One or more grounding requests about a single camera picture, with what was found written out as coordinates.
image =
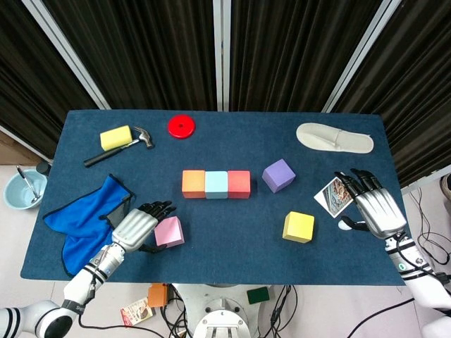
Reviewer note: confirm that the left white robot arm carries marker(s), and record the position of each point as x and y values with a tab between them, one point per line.
79	287

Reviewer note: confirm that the printed picture card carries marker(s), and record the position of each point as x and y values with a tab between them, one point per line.
333	199

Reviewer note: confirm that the light blue bowl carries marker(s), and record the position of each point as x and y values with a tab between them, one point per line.
14	197

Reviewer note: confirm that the yellow sponge block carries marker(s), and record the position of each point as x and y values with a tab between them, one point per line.
115	137

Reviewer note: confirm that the white plastic spoon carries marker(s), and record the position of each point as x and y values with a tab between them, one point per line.
343	226

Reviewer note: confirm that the purple foam cube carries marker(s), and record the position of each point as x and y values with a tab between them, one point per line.
278	176

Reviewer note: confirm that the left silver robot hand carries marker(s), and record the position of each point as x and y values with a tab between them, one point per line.
134	229

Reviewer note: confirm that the yellow foam cube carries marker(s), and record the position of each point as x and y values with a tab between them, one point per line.
298	227

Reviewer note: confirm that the pink foam cube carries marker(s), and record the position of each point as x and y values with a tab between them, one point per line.
171	232

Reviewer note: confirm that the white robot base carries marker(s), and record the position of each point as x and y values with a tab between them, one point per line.
220	317

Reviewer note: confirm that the red and white packet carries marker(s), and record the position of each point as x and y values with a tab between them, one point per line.
135	313

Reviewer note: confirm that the dark blue table mat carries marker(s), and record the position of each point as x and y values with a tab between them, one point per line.
229	253

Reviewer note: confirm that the orange box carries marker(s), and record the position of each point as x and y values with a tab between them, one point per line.
158	295

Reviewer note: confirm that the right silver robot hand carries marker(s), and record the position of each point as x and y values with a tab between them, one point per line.
382	211

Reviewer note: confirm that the orange foam cube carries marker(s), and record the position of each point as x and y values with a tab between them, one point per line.
194	183

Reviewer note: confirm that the white metal frame post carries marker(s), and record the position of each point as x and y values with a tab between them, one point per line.
67	56
363	56
222	53

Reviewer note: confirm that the red foam cube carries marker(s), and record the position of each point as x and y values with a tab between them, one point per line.
239	184

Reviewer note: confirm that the dark green box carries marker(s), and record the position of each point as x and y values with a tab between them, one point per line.
258	295

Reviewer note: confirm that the metal spoon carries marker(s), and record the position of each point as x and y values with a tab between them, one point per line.
34	199

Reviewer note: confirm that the blue and grey cloth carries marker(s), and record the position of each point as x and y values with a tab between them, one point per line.
81	218

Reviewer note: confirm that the red round disc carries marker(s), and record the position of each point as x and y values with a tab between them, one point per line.
181	126

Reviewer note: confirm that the light blue foam cube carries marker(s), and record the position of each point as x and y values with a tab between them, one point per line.
216	184

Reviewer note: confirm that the small black round object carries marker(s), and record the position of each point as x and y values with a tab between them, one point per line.
43	168

